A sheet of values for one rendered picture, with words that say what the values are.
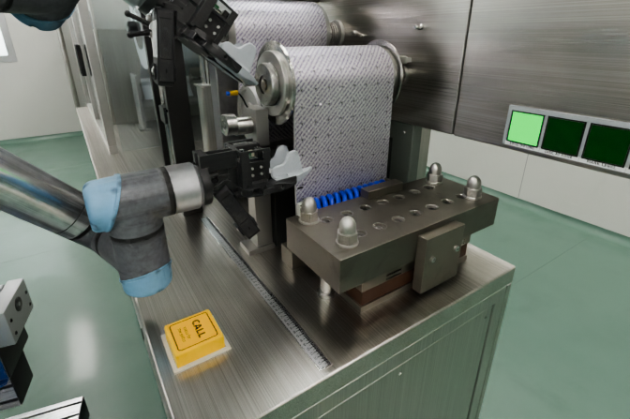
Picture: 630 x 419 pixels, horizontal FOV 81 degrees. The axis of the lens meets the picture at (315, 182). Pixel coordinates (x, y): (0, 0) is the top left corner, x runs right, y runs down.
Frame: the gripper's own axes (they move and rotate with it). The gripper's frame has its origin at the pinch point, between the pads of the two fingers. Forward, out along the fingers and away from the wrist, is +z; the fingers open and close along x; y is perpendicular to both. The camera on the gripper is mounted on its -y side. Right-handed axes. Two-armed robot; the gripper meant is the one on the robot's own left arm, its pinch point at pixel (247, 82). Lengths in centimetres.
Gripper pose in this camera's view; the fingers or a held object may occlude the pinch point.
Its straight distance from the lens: 69.5
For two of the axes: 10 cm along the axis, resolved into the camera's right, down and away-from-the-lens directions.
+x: -5.6, -3.0, 7.7
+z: 6.5, 4.3, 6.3
